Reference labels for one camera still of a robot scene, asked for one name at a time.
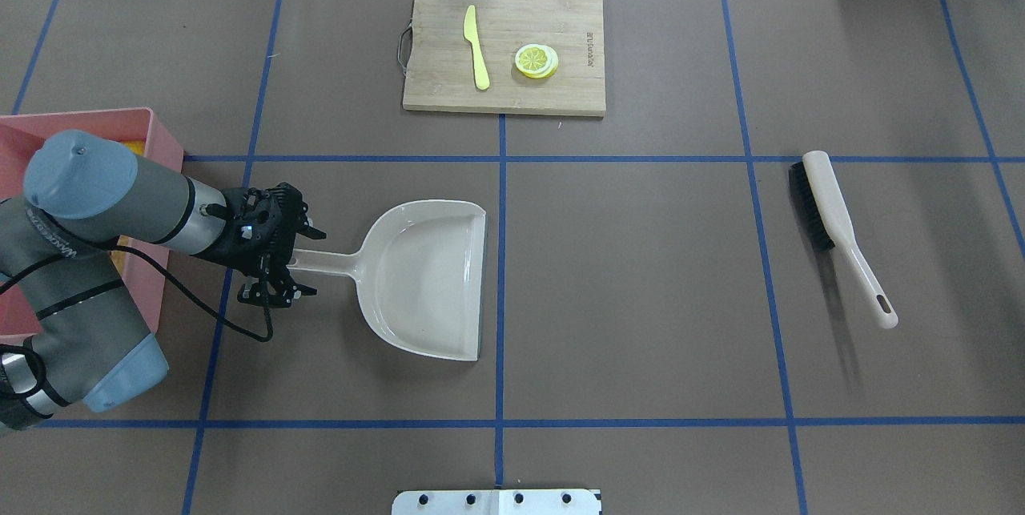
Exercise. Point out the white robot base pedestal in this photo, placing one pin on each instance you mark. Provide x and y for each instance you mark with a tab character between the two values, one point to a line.
499	501

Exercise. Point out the yellow toy corn cob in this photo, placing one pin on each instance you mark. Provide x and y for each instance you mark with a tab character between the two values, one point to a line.
138	147

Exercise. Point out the pink plastic bin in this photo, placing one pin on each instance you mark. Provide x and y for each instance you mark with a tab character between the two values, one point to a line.
58	178

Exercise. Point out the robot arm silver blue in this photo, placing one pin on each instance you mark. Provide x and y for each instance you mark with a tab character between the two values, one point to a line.
94	346

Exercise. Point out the beige hand brush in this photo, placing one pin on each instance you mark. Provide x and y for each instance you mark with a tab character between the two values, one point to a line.
827	222

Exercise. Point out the yellow toy lemon slice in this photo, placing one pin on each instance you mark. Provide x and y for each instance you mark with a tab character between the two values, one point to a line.
536	61

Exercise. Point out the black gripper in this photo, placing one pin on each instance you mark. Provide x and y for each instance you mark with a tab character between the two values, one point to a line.
234	252

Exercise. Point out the bamboo cutting board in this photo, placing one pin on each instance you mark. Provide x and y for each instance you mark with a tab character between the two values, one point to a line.
438	71

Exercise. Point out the beige plastic dustpan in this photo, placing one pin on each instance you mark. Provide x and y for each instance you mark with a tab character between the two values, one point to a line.
419	276

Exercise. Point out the yellow plastic knife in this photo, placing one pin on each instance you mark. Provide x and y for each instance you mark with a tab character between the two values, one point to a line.
480	72

